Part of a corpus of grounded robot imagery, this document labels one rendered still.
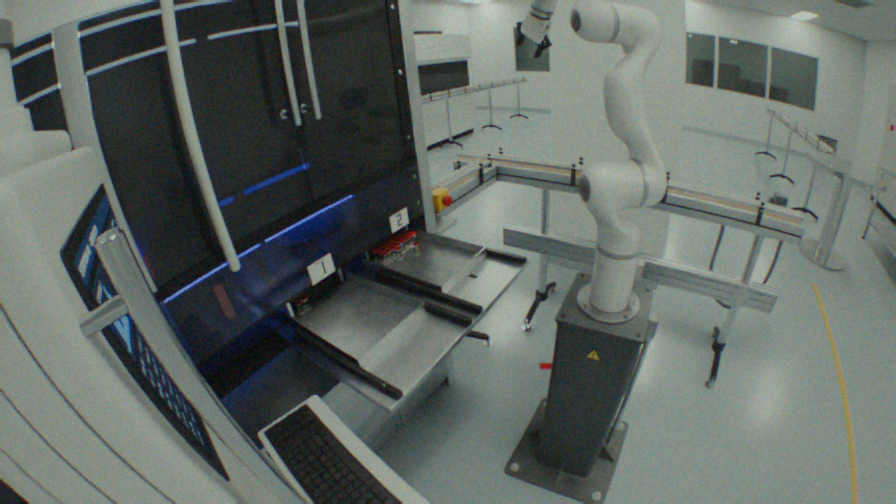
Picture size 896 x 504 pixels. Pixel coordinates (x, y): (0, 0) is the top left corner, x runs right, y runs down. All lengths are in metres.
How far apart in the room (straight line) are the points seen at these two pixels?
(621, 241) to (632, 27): 0.51
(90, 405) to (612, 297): 1.03
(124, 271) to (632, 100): 0.88
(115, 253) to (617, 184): 0.85
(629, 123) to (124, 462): 0.97
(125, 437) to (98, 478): 0.06
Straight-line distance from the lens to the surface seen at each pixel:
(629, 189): 0.88
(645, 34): 0.92
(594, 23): 0.85
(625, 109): 0.87
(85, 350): 0.30
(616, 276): 0.99
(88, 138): 0.83
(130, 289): 0.28
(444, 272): 1.19
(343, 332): 1.04
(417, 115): 1.28
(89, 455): 0.35
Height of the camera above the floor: 1.53
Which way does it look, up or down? 30 degrees down
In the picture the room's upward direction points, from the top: 6 degrees counter-clockwise
